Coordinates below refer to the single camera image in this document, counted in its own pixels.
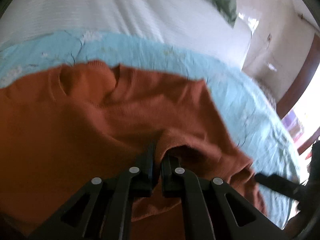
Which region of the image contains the rust orange knit sweater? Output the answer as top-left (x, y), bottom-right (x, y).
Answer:
top-left (1, 61), bottom-right (266, 235)

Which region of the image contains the light blue floral quilt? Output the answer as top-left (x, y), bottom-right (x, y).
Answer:
top-left (1, 31), bottom-right (300, 228)

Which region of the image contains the white grey striped pillow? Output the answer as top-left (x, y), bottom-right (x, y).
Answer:
top-left (1, 0), bottom-right (252, 68)

